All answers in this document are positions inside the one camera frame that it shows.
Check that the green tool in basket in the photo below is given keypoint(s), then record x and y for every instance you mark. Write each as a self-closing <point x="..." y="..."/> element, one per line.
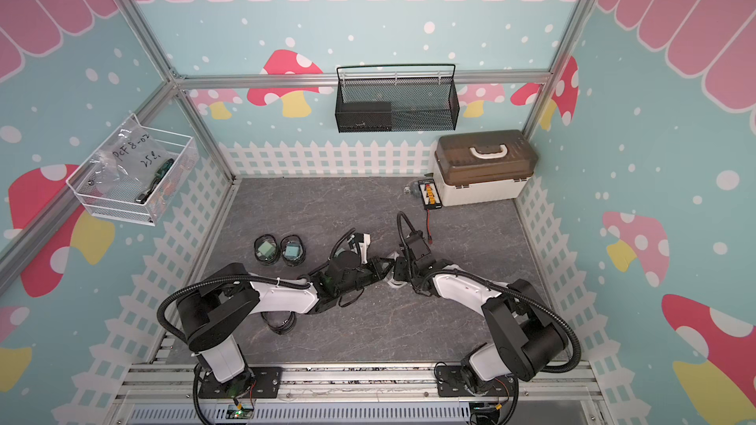
<point x="158" y="177"/>

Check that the black box in basket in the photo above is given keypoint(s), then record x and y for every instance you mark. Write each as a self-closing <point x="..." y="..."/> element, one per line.
<point x="357" y="117"/>

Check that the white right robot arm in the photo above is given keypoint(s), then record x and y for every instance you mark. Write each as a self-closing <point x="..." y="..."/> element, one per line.
<point x="527" y="336"/>

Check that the black yellow battery charger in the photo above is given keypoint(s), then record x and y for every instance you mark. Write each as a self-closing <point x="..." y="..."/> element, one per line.
<point x="430" y="196"/>

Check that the clear labelled plastic bag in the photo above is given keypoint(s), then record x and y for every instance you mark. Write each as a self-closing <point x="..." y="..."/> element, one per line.
<point x="130" y="157"/>

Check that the white wire wall basket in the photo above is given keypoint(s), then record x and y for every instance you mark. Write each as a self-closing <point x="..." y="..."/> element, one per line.
<point x="120" y="204"/>

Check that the black wire mesh wall basket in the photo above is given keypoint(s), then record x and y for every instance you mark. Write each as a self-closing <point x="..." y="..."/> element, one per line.
<point x="423" y="96"/>

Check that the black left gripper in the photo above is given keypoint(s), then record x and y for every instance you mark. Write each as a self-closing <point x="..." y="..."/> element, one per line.
<point x="378" y="273"/>

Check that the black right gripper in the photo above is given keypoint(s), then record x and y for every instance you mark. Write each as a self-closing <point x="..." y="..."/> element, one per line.
<point x="400" y="263"/>

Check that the brown lid storage box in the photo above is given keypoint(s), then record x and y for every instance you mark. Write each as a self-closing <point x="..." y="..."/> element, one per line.
<point x="483" y="167"/>

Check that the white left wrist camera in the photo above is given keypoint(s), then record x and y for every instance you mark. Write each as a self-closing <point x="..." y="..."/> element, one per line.
<point x="359" y="243"/>

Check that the green wall charger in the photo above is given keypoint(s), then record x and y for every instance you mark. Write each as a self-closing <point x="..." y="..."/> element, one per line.
<point x="267" y="250"/>

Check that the teal wall charger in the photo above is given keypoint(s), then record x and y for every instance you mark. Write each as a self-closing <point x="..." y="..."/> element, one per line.
<point x="292" y="252"/>

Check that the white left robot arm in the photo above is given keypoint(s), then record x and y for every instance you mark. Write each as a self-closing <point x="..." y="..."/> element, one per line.
<point x="211" y="310"/>

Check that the red black charger lead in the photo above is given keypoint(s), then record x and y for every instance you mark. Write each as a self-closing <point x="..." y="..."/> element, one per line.
<point x="428" y="227"/>

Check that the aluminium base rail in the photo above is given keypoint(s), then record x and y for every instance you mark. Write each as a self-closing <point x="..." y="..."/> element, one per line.
<point x="406" y="393"/>

